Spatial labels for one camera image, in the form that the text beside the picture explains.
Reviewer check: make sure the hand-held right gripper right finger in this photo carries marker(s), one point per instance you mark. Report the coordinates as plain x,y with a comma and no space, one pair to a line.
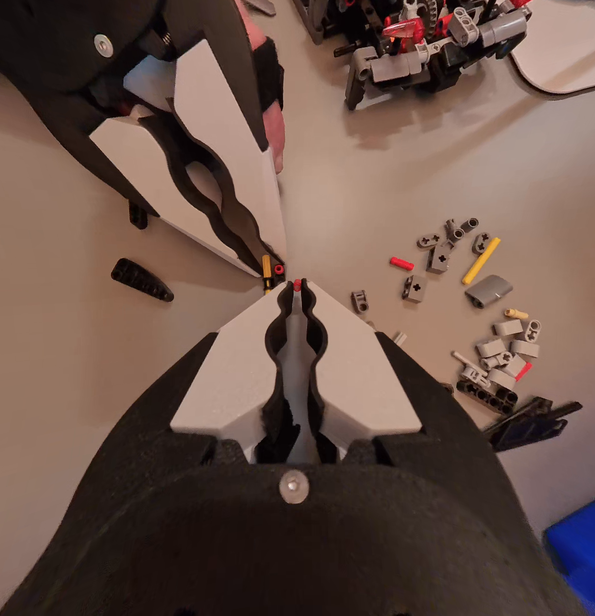
365,380

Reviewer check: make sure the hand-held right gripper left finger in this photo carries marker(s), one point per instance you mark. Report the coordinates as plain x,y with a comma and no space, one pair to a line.
230,380

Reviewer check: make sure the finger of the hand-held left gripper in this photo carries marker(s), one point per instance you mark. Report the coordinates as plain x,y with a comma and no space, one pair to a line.
143,163
220,110

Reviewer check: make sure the small black lego connector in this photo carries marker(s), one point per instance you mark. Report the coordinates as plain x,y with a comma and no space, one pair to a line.
277,279

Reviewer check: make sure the grey winged lego subassembly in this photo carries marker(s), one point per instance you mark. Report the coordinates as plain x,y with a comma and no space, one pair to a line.
261,5

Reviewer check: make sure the pile of lego pieces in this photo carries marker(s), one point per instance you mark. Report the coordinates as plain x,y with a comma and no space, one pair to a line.
490,291

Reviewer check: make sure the partly built lego car model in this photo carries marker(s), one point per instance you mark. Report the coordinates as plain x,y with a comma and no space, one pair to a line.
398,62

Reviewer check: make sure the black angled lego beam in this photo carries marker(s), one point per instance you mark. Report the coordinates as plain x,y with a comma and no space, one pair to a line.
138,214

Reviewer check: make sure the person's left hand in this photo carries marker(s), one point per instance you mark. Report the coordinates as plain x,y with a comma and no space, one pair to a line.
276,134

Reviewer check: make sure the blue plastic bin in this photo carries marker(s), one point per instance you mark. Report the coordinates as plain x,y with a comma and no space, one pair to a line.
581,553

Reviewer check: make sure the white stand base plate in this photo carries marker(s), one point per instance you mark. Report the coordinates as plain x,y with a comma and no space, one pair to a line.
567,48

